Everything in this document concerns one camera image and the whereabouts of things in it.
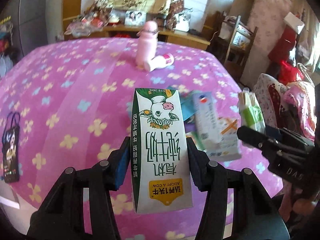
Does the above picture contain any green white tissue pack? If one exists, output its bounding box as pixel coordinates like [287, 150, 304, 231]
[238, 90, 265, 133]

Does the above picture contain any white blue paper box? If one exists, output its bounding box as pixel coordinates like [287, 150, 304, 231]
[192, 92, 241, 162]

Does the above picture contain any white green milk carton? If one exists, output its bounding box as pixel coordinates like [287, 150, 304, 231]
[130, 88, 193, 214]

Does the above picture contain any floral covered sofa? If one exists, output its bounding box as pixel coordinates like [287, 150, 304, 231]
[253, 74, 304, 136]

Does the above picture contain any pink cartoon blanket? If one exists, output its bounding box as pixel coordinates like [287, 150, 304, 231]
[284, 81, 317, 141]

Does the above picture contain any red plastic bag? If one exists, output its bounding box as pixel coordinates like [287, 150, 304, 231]
[278, 61, 304, 85]

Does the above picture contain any red hanging garment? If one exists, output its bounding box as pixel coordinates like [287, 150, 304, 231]
[268, 25, 297, 64]

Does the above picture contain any wooden chair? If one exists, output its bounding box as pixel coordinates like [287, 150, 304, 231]
[207, 11, 258, 82]

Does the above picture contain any black printed pouch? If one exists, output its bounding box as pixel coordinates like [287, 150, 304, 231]
[2, 112, 21, 184]

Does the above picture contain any pink floral upright mattress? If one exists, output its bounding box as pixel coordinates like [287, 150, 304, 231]
[240, 0, 292, 88]

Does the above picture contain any wooden TV cabinet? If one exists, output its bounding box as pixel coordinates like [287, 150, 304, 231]
[79, 24, 210, 50]

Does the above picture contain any white bottle red label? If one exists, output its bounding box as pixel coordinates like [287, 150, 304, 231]
[144, 53, 174, 72]

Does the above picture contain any pink floral tablecloth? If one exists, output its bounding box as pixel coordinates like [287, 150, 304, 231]
[0, 36, 284, 240]

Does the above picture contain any pink water bottle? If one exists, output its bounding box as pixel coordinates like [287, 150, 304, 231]
[136, 21, 159, 67]

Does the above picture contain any framed couple photo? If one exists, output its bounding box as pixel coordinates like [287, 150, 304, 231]
[124, 10, 146, 26]

